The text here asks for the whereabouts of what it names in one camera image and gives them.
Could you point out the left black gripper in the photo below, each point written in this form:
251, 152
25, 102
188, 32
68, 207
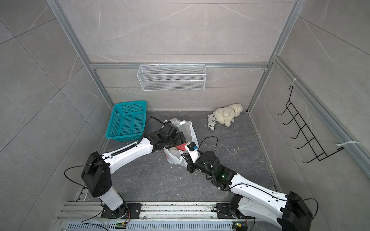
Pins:
180, 141

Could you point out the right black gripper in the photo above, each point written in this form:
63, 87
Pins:
190, 161

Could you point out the white printed plastic bag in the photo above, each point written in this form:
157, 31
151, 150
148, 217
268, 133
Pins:
187, 134

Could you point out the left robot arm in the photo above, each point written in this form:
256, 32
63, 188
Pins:
98, 169

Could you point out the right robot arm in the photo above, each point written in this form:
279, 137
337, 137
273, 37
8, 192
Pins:
286, 211

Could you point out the white plush toy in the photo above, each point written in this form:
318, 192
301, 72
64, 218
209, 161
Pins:
226, 115

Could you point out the teal plastic basket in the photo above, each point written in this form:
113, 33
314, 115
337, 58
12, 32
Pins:
127, 121

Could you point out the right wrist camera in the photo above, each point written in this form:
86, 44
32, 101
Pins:
192, 149

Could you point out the white wire mesh shelf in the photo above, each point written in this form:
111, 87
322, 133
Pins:
161, 77

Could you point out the black wire hook rack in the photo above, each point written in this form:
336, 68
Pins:
305, 131

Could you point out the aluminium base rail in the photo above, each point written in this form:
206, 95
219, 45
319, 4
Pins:
152, 216

